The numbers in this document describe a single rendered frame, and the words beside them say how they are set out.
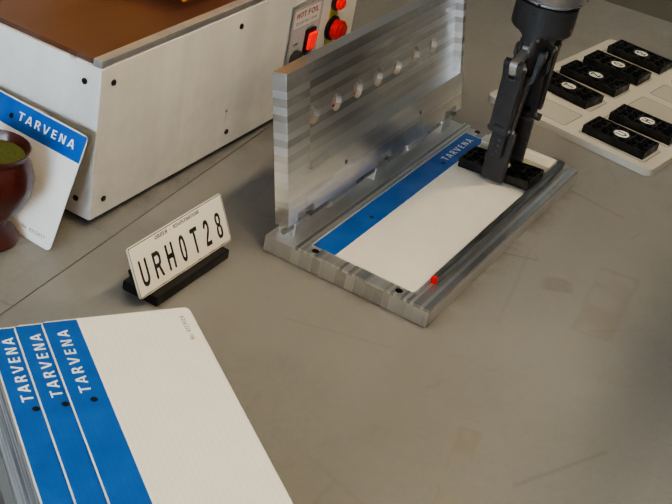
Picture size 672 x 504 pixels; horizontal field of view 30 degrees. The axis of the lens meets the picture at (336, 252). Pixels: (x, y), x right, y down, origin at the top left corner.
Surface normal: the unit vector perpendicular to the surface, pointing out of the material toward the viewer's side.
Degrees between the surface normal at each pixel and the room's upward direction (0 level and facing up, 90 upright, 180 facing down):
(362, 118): 78
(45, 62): 90
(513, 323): 0
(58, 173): 69
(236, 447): 0
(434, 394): 0
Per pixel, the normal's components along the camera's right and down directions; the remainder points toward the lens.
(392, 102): 0.86, 0.22
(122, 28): 0.18, -0.83
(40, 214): -0.46, 0.04
